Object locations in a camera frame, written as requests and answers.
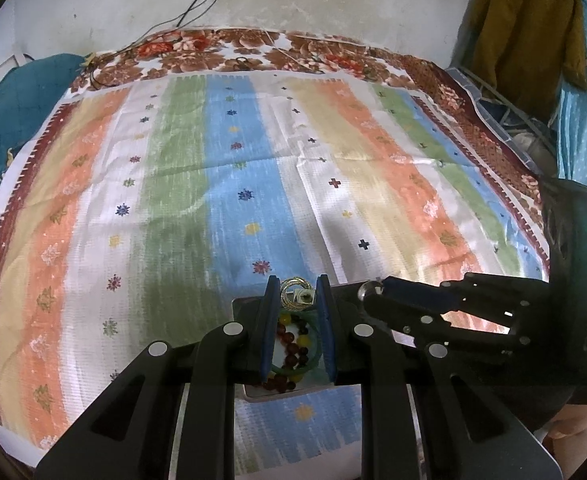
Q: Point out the square jewelry tray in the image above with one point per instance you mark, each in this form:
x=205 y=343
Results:
x=283 y=394

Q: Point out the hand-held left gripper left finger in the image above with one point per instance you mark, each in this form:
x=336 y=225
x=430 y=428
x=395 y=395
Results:
x=268 y=325

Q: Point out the person's right forearm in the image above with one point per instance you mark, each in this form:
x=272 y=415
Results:
x=578 y=430

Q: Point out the striped patterned cloth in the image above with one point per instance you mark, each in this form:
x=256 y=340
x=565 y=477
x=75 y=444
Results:
x=173 y=185

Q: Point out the teal cloth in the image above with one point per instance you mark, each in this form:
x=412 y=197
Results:
x=23 y=110

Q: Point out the clear plastic basket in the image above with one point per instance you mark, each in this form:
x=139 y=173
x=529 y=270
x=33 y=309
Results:
x=503 y=115

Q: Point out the mustard yellow garment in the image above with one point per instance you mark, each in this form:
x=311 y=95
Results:
x=523 y=35

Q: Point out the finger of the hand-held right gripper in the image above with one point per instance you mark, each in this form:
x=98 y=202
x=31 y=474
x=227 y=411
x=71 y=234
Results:
x=398 y=315
x=423 y=295

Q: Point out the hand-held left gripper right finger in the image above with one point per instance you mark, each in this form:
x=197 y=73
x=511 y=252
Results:
x=326 y=330

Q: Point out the green jade bangle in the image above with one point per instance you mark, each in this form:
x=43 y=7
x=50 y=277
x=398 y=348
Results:
x=303 y=374

